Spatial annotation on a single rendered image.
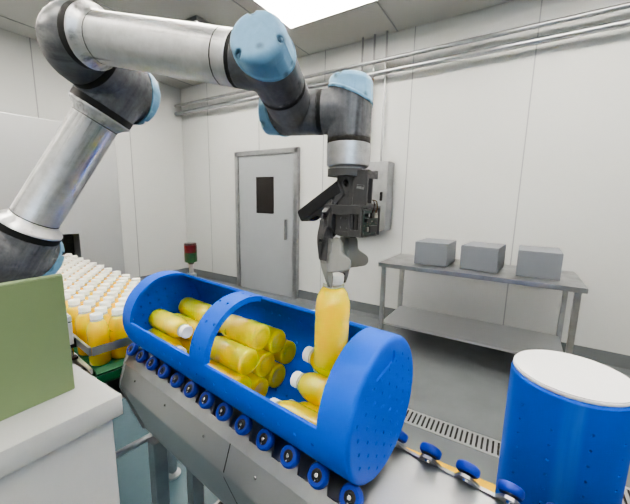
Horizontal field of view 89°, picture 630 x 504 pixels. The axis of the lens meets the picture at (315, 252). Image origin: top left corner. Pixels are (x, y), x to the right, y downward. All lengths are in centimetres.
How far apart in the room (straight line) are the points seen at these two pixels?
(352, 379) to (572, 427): 65
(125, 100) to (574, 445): 128
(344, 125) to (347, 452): 53
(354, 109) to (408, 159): 349
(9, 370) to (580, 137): 395
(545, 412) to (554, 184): 299
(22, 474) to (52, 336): 20
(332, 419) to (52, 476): 44
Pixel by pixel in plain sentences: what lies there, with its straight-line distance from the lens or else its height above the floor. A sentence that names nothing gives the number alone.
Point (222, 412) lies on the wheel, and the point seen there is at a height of 96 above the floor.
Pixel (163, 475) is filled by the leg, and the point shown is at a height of 49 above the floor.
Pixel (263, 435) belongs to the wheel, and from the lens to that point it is 83.
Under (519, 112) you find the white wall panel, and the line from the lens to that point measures 395.
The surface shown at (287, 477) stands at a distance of 81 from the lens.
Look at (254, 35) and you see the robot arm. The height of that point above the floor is 169.
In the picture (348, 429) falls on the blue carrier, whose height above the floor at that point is 113.
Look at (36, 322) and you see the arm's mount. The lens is 69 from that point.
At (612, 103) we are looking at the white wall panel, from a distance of 399.
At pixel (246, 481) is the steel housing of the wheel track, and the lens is 91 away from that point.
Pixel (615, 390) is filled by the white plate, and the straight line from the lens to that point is 115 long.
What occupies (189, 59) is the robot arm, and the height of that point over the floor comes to 168.
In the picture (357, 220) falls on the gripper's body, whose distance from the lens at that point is 54.
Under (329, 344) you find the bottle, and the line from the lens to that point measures 62.
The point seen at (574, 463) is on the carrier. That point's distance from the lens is 114.
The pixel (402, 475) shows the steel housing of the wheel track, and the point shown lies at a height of 93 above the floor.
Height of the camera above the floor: 149
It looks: 9 degrees down
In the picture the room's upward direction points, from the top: 1 degrees clockwise
